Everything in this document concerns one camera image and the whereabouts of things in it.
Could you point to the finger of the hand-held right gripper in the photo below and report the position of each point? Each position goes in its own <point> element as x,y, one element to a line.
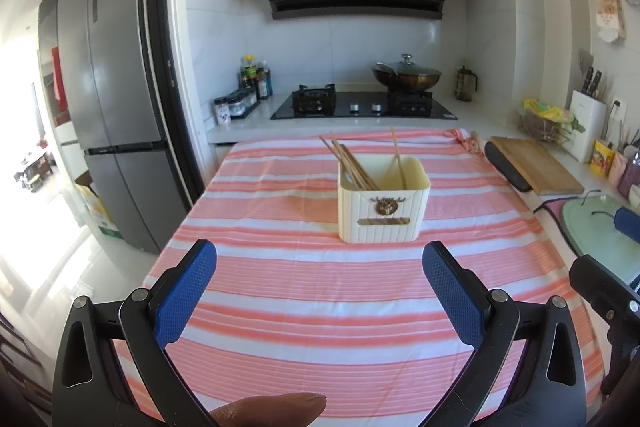
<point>629,224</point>
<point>605,282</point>

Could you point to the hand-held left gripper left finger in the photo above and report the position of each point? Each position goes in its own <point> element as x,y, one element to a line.
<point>187,292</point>

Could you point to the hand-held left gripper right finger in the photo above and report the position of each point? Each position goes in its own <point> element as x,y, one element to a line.
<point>452,292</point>

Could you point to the cream ribbed utensil holder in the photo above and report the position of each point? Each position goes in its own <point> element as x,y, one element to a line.
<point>385,227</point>

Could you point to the person's left hand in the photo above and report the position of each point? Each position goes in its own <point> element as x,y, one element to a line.
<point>270,412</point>

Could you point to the purple cup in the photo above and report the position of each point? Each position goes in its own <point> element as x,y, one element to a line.
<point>631,182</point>

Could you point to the pink cup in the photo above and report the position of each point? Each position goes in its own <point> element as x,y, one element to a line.
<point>619,169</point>

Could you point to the white knife block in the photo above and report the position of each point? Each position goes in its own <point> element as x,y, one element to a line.
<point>587,129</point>

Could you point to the wooden cutting board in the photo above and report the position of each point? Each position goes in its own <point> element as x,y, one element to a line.
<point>540,164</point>

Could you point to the pink striped tablecloth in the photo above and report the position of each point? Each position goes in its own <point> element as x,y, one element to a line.
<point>300,307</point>

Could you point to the cardboard box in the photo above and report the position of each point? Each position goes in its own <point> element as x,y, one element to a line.
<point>100,214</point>

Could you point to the black padded bar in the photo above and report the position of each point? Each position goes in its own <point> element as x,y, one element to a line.
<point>505,167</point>

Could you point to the steel cleaver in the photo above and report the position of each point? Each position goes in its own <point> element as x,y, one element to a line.
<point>586,62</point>

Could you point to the white label spice jar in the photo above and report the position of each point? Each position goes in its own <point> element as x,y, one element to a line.
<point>222,113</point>

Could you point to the black burner pan support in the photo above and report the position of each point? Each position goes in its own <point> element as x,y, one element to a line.
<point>314,99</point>
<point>410,104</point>

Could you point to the dark wooden table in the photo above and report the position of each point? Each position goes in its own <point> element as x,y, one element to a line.
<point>34,169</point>

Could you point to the rack of spice jars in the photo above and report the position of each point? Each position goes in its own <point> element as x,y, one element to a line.
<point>244,103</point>

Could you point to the black glass gas hob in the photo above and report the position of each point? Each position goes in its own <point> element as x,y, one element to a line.
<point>365,109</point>

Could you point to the dark wok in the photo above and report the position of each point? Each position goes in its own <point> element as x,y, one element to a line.
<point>407,82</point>

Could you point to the dark sauce bottle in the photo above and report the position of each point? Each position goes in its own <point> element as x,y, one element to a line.
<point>261,87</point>

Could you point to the hanging printed paper packet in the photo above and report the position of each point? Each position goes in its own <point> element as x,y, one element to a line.
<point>610,7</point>

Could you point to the grey steel refrigerator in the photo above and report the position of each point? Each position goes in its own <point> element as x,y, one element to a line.
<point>115,82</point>

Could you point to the yellow cap oil bottle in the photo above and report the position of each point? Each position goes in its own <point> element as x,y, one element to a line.
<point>248,74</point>

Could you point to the blue label bottle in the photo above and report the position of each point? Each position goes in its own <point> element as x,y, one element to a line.
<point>268,79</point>

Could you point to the glass wok lid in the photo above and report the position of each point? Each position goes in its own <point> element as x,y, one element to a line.
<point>409,68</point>

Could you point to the white wall socket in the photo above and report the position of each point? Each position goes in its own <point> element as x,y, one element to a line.
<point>616,104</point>

